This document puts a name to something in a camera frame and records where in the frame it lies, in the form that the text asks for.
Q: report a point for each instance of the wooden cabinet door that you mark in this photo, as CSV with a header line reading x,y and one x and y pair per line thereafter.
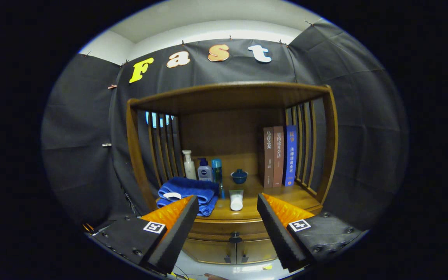
x,y
208,251
257,251

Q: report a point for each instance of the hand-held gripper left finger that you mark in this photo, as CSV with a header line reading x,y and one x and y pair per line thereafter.
x,y
177,237

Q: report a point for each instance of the wooden cabinet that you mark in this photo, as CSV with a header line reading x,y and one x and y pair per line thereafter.
x,y
228,132

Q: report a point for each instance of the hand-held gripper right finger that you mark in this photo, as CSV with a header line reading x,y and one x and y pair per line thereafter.
x,y
276,237

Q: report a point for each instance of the blue book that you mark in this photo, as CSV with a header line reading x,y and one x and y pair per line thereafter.
x,y
290,155

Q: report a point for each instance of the reddish brown book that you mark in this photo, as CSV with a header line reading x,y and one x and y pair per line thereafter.
x,y
278,155

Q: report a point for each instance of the wooden drawer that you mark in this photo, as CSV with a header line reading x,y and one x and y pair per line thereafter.
x,y
216,230

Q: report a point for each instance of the dark brown book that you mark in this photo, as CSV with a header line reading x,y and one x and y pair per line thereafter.
x,y
268,155

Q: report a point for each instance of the dark blue lidded teacup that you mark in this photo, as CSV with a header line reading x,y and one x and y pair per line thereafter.
x,y
239,177

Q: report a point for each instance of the clear blue bottle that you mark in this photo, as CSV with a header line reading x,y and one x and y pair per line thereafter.
x,y
216,169

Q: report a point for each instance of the white bottle with blue cap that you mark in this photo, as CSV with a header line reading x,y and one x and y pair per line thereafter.
x,y
205,173

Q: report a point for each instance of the wooden countertop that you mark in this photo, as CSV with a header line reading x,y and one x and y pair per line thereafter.
x,y
286,196

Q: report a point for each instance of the white and green tube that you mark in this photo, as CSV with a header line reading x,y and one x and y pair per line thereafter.
x,y
236,200

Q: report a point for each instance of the white pump bottle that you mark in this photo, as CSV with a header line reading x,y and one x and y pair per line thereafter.
x,y
189,169

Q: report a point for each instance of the blue folded towel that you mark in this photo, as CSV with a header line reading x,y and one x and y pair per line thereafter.
x,y
189,186

